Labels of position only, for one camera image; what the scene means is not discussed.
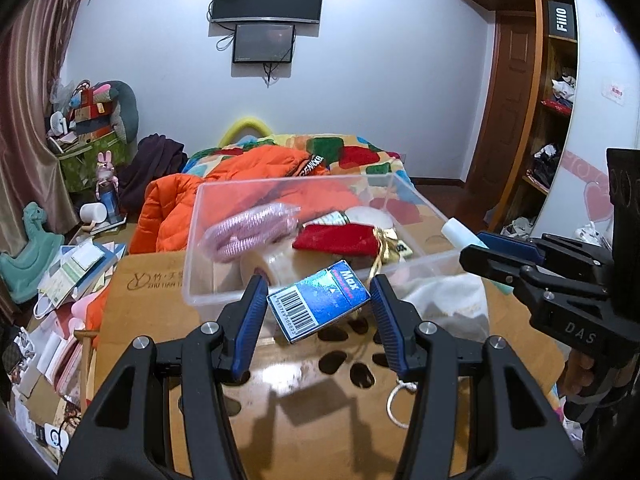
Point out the pile of books papers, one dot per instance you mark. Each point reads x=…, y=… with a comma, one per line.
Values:
x=58, y=351

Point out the white mug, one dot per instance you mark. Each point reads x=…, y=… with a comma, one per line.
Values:
x=93, y=213

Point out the small black wall monitor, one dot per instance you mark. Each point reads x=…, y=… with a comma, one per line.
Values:
x=264, y=43

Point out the pink bunny figurine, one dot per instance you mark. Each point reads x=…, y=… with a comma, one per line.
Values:
x=107, y=186

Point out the pink striped curtain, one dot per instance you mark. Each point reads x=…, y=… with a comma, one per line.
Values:
x=32, y=54

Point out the blue staples box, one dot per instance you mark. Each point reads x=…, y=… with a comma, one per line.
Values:
x=303, y=308

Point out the orange puffer jacket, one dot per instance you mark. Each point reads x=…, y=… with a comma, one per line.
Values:
x=169, y=202

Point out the grey plush toy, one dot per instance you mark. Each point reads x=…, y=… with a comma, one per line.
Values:
x=125, y=117

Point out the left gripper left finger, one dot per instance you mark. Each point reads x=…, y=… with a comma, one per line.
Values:
x=125, y=434

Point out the clear plastic storage bin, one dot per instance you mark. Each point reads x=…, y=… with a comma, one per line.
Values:
x=285, y=229

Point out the dark purple clothing pile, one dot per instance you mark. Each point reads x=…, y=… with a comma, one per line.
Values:
x=156, y=157

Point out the red velvet gift pouch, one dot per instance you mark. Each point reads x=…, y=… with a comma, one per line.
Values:
x=351, y=240

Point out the dark green glass bottle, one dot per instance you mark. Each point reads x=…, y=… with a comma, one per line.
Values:
x=334, y=218

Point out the green storage box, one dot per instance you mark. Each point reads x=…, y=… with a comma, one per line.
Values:
x=79, y=165

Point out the beige tape roll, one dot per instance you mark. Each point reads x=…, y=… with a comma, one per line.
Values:
x=277, y=267

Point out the small cream sharpener box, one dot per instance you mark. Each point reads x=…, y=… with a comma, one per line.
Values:
x=403, y=250

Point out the white drawstring pouch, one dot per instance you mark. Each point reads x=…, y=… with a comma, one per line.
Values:
x=456, y=303

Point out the teal toy horse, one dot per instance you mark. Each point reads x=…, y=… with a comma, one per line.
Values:
x=22, y=274

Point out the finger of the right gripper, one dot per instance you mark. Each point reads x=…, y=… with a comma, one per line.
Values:
x=521, y=276
x=512, y=246

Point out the wooden shelf cabinet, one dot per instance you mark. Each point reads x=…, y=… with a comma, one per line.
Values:
x=526, y=116

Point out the teal cylindrical tube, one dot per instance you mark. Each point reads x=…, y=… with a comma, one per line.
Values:
x=459, y=236

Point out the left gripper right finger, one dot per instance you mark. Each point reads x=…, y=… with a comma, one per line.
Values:
x=513, y=431

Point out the person's right hand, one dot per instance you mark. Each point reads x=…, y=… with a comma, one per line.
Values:
x=576, y=374

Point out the round white plastic container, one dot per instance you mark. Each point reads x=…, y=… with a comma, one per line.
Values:
x=369, y=216

